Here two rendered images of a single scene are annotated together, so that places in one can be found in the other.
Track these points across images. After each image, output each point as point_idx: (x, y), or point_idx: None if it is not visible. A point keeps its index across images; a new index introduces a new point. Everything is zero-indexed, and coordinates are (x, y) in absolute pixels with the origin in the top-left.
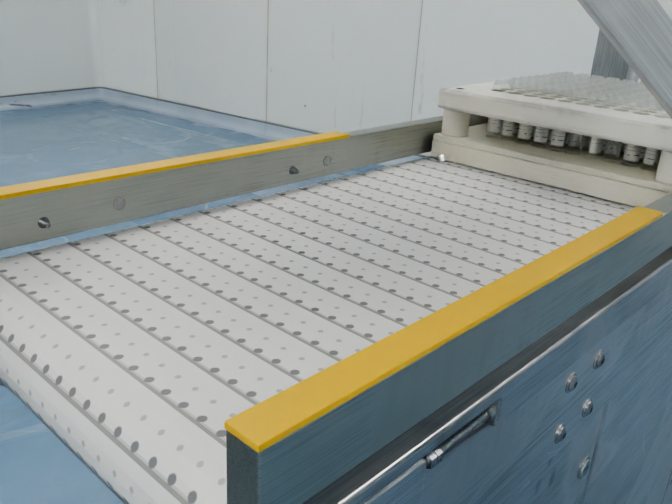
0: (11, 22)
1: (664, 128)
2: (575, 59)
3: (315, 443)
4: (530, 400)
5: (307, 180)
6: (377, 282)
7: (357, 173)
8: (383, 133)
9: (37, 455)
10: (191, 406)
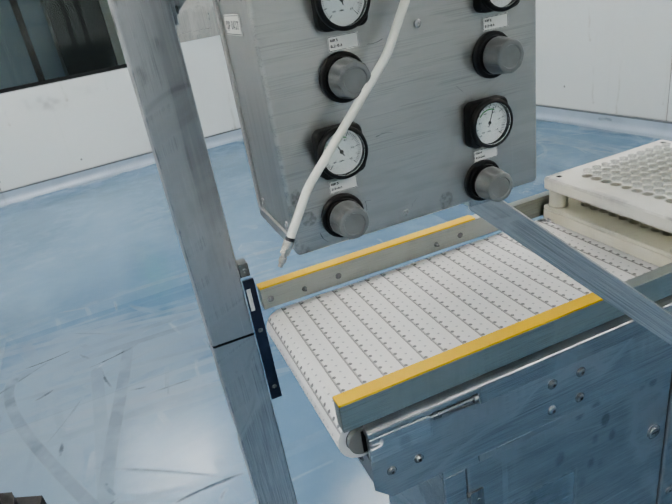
0: None
1: (670, 219)
2: None
3: (363, 406)
4: (512, 393)
5: (561, 157)
6: (447, 325)
7: (612, 146)
8: None
9: None
10: (341, 384)
